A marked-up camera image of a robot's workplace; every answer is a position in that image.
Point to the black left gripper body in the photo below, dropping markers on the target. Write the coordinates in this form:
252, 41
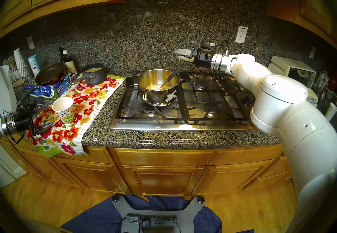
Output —
22, 124

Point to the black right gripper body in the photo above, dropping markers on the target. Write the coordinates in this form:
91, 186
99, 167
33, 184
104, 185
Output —
202, 58

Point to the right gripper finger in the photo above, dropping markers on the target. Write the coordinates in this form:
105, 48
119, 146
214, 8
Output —
187, 58
185, 51

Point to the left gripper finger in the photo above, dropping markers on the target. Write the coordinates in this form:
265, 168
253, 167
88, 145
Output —
40, 108
44, 127

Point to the green white paper oats cup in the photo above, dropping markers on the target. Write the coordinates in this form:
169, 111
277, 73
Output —
64, 111

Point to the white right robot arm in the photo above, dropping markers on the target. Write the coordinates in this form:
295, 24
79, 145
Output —
284, 103

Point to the stainless steel pot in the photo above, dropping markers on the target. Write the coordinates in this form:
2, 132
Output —
155, 95

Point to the blue foil box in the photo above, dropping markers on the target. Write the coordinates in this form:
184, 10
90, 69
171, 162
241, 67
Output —
50, 91

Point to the dark patterned container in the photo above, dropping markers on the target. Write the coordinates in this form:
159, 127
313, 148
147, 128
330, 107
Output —
18, 87

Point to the dark frying pan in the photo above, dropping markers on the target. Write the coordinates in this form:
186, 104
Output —
50, 74

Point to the white paper towel roll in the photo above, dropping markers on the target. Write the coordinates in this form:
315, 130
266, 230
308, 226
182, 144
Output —
5, 90

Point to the steel gas cooktop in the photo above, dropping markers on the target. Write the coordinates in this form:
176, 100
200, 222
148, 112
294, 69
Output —
216, 98

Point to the white utensil cup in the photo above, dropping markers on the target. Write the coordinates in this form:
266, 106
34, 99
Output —
15, 74

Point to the patterned paper cup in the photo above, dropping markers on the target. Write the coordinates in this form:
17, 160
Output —
34, 64

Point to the floral kitchen towel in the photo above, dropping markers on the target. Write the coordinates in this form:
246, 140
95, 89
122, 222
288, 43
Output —
87, 98

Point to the stack of white cups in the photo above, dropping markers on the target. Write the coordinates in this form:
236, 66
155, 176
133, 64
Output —
19, 60

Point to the white capped dark bottle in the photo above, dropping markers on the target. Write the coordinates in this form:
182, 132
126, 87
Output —
69, 64

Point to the black capped dark bottle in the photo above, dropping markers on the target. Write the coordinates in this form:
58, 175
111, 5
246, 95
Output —
61, 53

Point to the small dark saucepan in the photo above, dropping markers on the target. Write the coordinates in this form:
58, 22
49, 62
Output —
96, 75

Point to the white toaster oven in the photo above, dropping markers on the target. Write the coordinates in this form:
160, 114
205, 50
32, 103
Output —
289, 68

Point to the blue cloth cover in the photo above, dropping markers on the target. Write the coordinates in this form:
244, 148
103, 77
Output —
92, 219

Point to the folded dish towels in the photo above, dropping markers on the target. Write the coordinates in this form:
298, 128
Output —
312, 95

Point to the wooden lower cabinets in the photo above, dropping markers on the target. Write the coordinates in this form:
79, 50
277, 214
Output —
163, 177

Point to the tall white cup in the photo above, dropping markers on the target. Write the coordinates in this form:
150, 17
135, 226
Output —
330, 111

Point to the grey power strip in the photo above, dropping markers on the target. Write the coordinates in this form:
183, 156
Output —
155, 219

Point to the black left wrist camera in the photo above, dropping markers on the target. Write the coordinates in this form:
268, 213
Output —
22, 113

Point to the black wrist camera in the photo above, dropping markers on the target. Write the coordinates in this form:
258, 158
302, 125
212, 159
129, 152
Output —
22, 113
206, 45

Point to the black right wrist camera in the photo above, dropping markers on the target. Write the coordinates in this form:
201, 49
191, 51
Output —
206, 45

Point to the white wall outlet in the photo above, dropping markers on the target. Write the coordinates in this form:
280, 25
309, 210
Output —
241, 34

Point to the white wall switch plate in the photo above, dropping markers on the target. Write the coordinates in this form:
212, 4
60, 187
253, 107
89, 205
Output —
30, 42
312, 52

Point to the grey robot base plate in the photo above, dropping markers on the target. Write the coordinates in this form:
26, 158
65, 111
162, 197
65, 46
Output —
187, 214

